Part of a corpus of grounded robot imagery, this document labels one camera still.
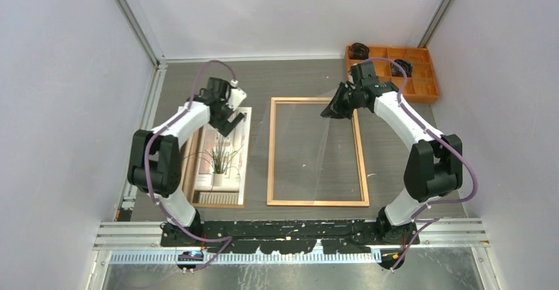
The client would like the plant window photo print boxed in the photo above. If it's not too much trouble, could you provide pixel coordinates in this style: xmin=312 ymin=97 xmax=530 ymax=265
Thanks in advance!
xmin=181 ymin=107 xmax=252 ymax=209

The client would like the orange wooden picture frame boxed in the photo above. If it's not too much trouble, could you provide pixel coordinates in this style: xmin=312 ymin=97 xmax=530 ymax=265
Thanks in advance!
xmin=266 ymin=97 xmax=370 ymax=208

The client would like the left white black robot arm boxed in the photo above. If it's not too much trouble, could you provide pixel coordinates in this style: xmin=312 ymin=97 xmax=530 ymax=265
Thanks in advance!
xmin=127 ymin=77 xmax=247 ymax=247

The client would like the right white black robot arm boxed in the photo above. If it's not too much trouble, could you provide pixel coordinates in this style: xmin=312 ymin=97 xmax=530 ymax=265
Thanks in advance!
xmin=320 ymin=61 xmax=463 ymax=244

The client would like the orange compartment tray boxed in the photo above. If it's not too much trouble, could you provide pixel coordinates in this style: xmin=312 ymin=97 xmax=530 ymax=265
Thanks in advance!
xmin=345 ymin=44 xmax=440 ymax=104

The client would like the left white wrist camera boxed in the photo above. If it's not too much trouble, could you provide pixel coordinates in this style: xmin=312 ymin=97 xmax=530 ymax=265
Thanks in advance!
xmin=227 ymin=79 xmax=247 ymax=111

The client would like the black coiled cable top-left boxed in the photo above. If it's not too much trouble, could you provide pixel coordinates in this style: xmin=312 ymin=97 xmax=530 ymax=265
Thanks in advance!
xmin=349 ymin=42 xmax=370 ymax=61

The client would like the black coiled cable middle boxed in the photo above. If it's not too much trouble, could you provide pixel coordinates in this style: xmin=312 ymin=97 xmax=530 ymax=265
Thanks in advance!
xmin=390 ymin=59 xmax=413 ymax=78

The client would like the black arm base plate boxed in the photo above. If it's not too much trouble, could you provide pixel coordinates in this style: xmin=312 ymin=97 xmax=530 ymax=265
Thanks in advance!
xmin=159 ymin=219 xmax=419 ymax=254

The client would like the aluminium rail front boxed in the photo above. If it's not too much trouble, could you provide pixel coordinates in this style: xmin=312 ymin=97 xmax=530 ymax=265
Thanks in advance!
xmin=93 ymin=218 xmax=490 ymax=250

